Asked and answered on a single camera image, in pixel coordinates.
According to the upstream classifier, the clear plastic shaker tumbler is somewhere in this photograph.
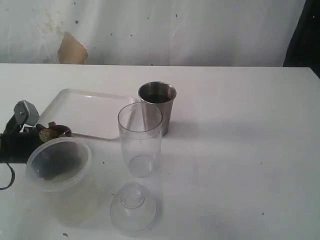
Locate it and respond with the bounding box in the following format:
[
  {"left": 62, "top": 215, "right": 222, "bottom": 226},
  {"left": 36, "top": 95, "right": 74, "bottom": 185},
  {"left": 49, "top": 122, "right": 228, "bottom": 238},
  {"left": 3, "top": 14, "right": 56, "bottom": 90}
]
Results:
[{"left": 117, "top": 102, "right": 163, "bottom": 178}]

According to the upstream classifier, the white rectangular plastic tray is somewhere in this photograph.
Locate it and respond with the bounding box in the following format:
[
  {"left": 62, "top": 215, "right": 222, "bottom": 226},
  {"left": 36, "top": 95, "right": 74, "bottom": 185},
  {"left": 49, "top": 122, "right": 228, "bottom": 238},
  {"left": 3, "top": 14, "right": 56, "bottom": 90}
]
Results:
[{"left": 38, "top": 88, "right": 135, "bottom": 140}]

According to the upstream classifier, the large translucent plastic container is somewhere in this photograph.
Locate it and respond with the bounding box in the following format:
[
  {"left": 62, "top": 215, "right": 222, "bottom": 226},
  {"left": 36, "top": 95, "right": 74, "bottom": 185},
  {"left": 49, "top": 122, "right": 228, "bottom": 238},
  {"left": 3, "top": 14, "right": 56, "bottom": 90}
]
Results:
[{"left": 25, "top": 137, "right": 100, "bottom": 226}]

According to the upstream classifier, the dark curtain at right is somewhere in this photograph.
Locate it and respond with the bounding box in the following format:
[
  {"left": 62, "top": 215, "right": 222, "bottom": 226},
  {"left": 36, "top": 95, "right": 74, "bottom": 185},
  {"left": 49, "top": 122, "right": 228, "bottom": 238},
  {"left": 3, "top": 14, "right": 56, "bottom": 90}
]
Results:
[{"left": 283, "top": 0, "right": 320, "bottom": 76}]

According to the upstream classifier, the small brown gold cup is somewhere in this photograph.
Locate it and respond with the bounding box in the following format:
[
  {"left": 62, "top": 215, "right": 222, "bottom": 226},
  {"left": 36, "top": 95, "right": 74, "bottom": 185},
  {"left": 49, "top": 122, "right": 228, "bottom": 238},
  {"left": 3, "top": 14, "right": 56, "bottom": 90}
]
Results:
[{"left": 35, "top": 121, "right": 73, "bottom": 143}]

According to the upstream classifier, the stainless steel cup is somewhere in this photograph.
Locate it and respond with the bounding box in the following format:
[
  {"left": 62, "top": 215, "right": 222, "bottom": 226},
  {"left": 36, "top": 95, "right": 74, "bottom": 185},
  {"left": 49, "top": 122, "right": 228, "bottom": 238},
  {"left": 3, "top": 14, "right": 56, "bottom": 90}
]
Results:
[{"left": 138, "top": 81, "right": 177, "bottom": 136}]

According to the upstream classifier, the clear plastic shaker lid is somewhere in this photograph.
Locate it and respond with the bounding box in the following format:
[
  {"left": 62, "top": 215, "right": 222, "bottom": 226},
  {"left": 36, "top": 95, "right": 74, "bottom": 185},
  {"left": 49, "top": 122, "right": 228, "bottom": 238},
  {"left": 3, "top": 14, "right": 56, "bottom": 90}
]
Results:
[{"left": 109, "top": 181, "right": 157, "bottom": 233}]

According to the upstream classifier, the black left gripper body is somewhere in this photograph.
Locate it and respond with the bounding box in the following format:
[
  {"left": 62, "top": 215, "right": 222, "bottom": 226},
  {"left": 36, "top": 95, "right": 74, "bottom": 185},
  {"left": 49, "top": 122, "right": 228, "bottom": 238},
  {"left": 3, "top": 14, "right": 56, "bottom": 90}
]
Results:
[{"left": 0, "top": 124, "right": 45, "bottom": 164}]

